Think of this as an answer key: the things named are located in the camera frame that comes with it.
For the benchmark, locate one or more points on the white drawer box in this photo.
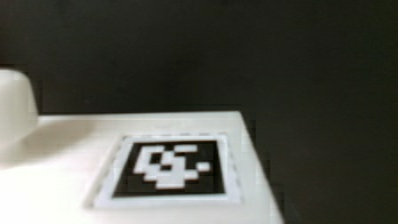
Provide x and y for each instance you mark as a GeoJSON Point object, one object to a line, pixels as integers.
{"type": "Point", "coordinates": [126, 168]}

